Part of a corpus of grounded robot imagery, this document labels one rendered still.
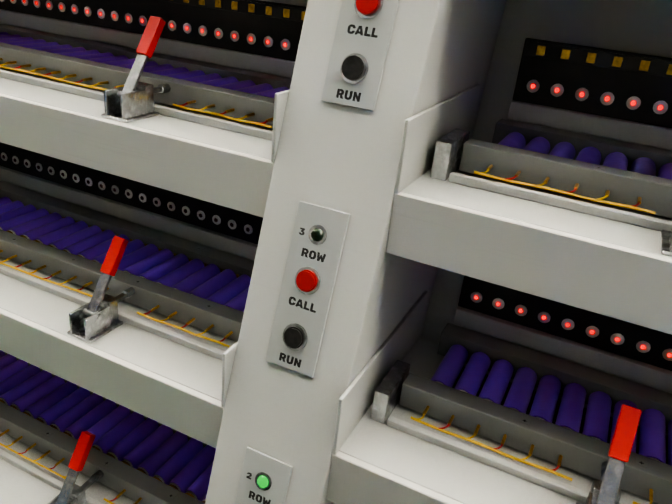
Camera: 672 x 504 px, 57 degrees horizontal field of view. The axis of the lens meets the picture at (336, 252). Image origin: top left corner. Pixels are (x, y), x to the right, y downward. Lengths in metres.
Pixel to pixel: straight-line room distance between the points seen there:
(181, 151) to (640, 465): 0.41
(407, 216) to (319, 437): 0.17
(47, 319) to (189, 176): 0.21
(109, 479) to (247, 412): 0.24
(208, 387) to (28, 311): 0.20
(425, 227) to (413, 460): 0.17
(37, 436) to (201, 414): 0.27
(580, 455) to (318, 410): 0.19
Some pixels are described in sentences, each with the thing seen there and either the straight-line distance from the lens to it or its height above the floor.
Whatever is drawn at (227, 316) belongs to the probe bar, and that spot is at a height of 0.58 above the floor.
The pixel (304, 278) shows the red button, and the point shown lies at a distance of 0.44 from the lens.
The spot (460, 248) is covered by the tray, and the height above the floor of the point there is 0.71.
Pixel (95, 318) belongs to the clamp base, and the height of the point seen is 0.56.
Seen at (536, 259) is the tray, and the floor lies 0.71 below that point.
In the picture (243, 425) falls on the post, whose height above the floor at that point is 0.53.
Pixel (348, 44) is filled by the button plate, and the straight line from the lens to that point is 0.45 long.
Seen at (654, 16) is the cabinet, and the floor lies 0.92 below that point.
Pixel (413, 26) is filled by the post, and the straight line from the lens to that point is 0.44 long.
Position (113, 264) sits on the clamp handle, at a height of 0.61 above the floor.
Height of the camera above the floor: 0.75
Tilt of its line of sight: 9 degrees down
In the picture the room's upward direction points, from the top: 13 degrees clockwise
